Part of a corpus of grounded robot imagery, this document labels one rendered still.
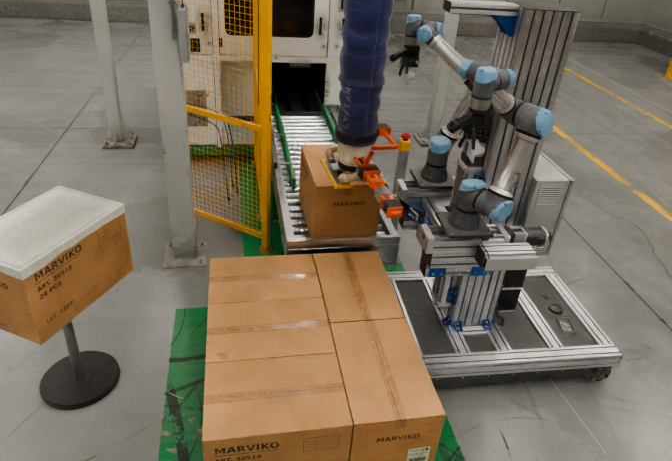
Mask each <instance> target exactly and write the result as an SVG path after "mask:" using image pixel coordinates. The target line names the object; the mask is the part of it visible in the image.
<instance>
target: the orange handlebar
mask: <svg viewBox="0 0 672 461"><path fill-rule="evenodd" d="M382 134H383V135H384V136H385V137H386V138H387V140H388V141H389V142H390V143H391V144H392V145H376V146H373V149H372V150H389V149H397V148H398V146H399V145H398V144H397V143H396V142H395V140H394V139H393V138H392V137H391V136H390V135H389V134H388V132H387V131H386V130H383V131H382ZM366 179H367V181H368V182H369V183H368V184H369V186H370V187H371V188H373V190H374V191H375V187H385V186H384V184H383V183H384V182H383V180H382V179H381V178H379V177H378V176H377V175H376V174H375V175H374V176H373V178H371V177H370V176H369V175H366ZM390 214H391V215H392V216H400V215H401V214H402V211H401V210H399V211H391V212H390Z"/></svg>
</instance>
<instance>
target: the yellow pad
mask: <svg viewBox="0 0 672 461"><path fill-rule="evenodd" d="M320 162H321V164H322V166H323V167H324V169H325V171H326V173H327V175H328V177H329V179H330V180H331V182H332V184H333V186H334V188H335V189H350V188H353V184H352V182H351V181H350V182H339V180H338V178H339V175H340V174H346V172H345V171H343V172H342V171H338V172H333V171H332V169H331V167H330V166H329V165H330V163H338V159H337V158H334V160H331V161H328V160H327V158H326V159H320ZM346 175H347V174H346Z"/></svg>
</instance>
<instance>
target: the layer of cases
mask: <svg viewBox="0 0 672 461"><path fill-rule="evenodd" d="M445 416H446V414H445V411H444V409H443V407H442V404H441V402H440V399H439V397H438V395H437V392H436V390H435V387H434V385H433V383H432V380H431V378H430V376H429V373H428V371H427V368H426V366H425V364H424V361H423V359H422V356H421V354H420V352H419V349H418V347H417V345H416V342H415V340H414V337H413V335H412V333H411V330H410V328H409V325H408V323H407V321H406V318H405V316H404V314H403V311H402V309H401V306H400V304H399V302H398V299H397V297H396V294H395V292H394V290H393V287H392V285H391V283H390V280H389V278H388V275H387V273H386V271H385V268H384V266H383V263H382V261H381V259H380V256H379V254H378V252H377V251H365V252H343V253H321V254H299V255H277V256H255V257H234V258H212V259H210V269H209V292H208V315H207V337H206V360H205V383H204V406H203V428H202V447H203V458H204V461H434V458H435V454H436V450H437V447H438V443H439V439H440V435H441V432H442V428H443V424H444V420H445Z"/></svg>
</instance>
